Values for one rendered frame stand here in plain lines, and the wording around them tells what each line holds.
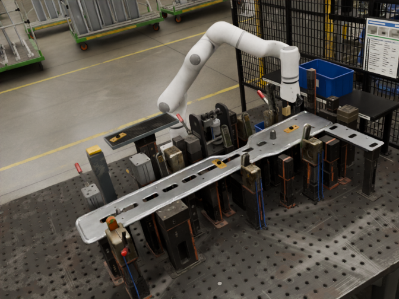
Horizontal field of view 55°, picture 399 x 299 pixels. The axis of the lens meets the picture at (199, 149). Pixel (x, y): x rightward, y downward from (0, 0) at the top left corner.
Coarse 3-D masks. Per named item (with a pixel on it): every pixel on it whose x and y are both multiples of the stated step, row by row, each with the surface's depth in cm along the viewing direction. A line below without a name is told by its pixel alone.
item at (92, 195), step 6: (90, 186) 175; (96, 186) 175; (84, 192) 172; (90, 192) 171; (96, 192) 171; (84, 198) 177; (90, 198) 170; (96, 198) 171; (90, 204) 171; (96, 204) 172; (102, 204) 174; (90, 210) 174
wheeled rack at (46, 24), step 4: (40, 0) 1008; (32, 8) 1007; (56, 8) 1034; (28, 12) 1008; (20, 16) 927; (24, 16) 1007; (60, 16) 995; (84, 16) 984; (36, 20) 996; (48, 20) 984; (52, 20) 988; (56, 20) 970; (60, 20) 973; (64, 20) 969; (68, 20) 972; (32, 24) 972; (36, 24) 957; (40, 24) 958; (44, 24) 960; (48, 24) 957; (52, 24) 961; (56, 24) 965; (28, 28) 947; (32, 28) 946; (36, 28) 949; (40, 28) 954; (28, 32) 951; (32, 36) 960
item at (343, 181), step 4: (340, 140) 193; (340, 144) 194; (344, 144) 194; (340, 148) 196; (344, 148) 197; (340, 152) 197; (344, 152) 198; (340, 156) 198; (344, 156) 199; (340, 160) 199; (344, 160) 201; (340, 164) 201; (344, 164) 202; (340, 168) 202; (344, 168) 204; (340, 172) 203; (344, 172) 205; (340, 176) 205; (344, 176) 207; (340, 180) 206; (344, 180) 206; (348, 180) 206; (344, 184) 204
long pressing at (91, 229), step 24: (288, 120) 211; (312, 120) 207; (264, 144) 194; (288, 144) 191; (192, 168) 185; (216, 168) 182; (144, 192) 175; (168, 192) 172; (192, 192) 171; (96, 216) 166; (120, 216) 163; (144, 216) 162; (96, 240) 154
